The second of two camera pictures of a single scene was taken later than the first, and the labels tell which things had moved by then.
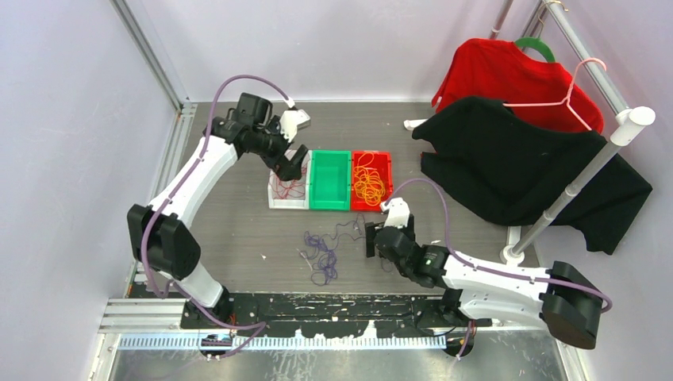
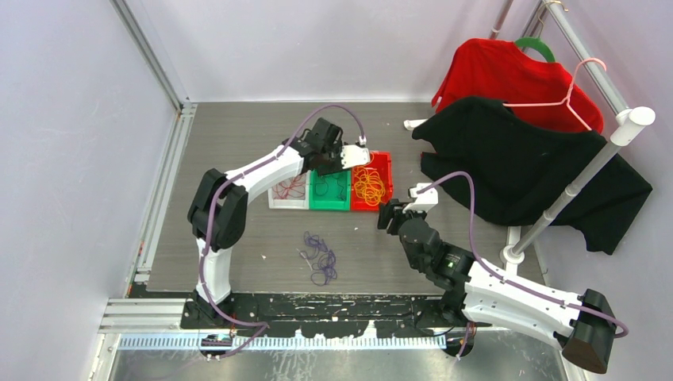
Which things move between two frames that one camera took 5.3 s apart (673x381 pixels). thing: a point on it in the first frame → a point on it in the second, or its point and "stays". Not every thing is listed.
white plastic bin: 294,194 stays
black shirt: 497,161 stays
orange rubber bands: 369,185 stays
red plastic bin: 371,179 stays
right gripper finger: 370,229 → 387,219
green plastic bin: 330,180 stays
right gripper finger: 410,225 → 406,199
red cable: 281,189 stays
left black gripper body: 271,145 → 332,159
